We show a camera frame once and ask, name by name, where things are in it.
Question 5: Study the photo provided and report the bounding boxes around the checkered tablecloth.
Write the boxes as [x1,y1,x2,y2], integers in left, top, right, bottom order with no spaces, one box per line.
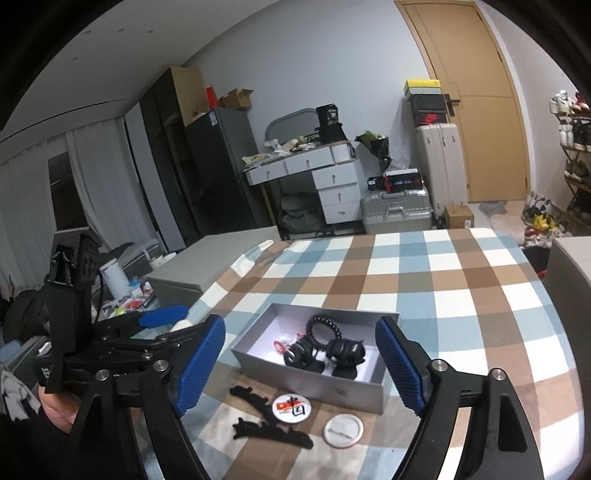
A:
[139,226,587,480]

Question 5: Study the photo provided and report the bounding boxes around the pile of shoes on floor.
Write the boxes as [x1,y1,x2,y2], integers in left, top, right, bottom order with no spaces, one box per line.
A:
[521,191,574,246]

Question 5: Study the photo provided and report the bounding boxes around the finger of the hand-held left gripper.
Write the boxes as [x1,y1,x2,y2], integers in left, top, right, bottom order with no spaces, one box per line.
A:
[93,305,189,343]
[98,322,207,370]

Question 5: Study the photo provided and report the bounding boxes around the black long hair clip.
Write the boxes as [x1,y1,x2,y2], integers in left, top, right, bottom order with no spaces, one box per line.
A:
[229,384,271,409]
[232,416,315,450]

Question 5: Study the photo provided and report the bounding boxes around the open cardboard box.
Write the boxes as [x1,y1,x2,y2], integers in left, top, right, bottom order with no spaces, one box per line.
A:
[218,87,254,112]

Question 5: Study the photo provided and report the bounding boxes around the dark grey refrigerator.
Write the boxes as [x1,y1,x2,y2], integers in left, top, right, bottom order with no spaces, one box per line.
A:
[184,107,274,241]

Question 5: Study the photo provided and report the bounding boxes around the silver cardboard box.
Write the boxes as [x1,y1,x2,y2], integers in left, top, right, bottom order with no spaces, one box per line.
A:
[230,302,400,415]

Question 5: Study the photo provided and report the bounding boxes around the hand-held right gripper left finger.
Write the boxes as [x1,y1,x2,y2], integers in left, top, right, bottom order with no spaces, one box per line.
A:
[69,315,226,480]

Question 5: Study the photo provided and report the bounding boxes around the wooden door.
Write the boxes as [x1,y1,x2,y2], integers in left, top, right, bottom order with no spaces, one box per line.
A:
[396,0,533,205]

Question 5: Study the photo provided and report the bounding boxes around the person's left forearm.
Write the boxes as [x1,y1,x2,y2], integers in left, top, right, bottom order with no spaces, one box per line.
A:
[0,406,144,480]

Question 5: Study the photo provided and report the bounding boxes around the grey framed mirror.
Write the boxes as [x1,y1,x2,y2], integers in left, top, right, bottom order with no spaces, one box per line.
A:
[266,107,324,145]

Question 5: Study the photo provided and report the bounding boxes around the dark wardrobe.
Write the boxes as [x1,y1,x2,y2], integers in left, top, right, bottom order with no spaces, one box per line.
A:
[140,73,206,252]

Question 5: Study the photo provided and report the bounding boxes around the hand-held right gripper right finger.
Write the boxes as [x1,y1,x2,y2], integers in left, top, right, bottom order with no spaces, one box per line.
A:
[375,316,542,480]

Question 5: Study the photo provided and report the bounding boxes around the clutter on dresser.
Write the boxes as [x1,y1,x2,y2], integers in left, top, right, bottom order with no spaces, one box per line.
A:
[242,136,324,169]

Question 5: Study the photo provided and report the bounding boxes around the black wrapped flower bouquet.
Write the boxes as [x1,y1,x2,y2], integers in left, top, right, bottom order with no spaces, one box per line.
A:
[355,130,393,175]

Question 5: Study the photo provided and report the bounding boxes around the black bead bracelet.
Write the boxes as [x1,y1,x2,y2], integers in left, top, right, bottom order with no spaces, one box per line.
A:
[304,315,345,345]

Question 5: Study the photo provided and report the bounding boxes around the plain grey cabinet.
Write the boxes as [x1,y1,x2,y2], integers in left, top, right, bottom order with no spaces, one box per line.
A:
[546,235,591,317]

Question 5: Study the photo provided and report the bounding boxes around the tall cardboard panel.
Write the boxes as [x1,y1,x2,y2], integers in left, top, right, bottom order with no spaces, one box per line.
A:
[170,67,206,127]

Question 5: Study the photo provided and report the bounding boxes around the rows of shoes on rack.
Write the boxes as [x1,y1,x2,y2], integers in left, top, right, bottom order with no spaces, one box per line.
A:
[549,89,591,183]

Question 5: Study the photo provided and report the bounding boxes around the clutter on side table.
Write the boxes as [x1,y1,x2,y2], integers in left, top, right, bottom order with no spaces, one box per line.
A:
[95,279,160,321]

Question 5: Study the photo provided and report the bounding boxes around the yellow lid shoe box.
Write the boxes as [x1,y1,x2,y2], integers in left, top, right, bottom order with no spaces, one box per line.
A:
[404,79,441,97]

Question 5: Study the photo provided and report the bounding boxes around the white dresser with drawers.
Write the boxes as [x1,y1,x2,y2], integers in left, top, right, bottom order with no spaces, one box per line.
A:
[244,142,366,228]

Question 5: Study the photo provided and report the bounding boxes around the large black claw clip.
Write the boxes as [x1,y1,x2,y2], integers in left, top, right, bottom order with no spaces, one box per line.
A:
[324,338,369,381]

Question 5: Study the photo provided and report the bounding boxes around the silver ribbed suitcase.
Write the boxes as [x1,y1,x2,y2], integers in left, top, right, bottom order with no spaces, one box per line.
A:
[359,188,433,234]

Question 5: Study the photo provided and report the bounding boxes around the white upright suitcase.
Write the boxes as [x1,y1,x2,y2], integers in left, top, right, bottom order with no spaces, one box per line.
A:
[414,122,468,219]

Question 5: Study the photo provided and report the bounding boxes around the red and black flat box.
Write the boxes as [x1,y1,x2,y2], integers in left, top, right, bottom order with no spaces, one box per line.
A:
[383,172,423,193]

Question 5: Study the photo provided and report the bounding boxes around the brown cardboard box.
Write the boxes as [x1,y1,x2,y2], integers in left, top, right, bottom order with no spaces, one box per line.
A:
[444,204,475,230]

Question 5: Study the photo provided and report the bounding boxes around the red and white round badge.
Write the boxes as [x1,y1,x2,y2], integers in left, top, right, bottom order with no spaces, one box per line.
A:
[272,394,311,422]

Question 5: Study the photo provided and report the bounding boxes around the wooden shoe rack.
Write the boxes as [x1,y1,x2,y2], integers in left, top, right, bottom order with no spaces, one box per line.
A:
[558,104,591,206]

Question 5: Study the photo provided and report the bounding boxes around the white curtain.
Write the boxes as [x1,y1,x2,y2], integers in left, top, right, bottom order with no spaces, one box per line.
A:
[0,113,160,282]

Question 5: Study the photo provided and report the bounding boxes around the white bottle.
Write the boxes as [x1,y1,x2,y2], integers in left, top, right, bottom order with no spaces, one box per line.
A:
[100,258,131,300]

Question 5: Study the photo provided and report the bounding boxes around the black paper bag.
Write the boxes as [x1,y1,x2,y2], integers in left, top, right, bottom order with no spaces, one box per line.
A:
[315,104,348,143]

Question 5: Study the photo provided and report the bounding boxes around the person's left hand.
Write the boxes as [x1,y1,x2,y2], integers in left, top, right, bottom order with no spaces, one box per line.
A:
[39,387,82,433]

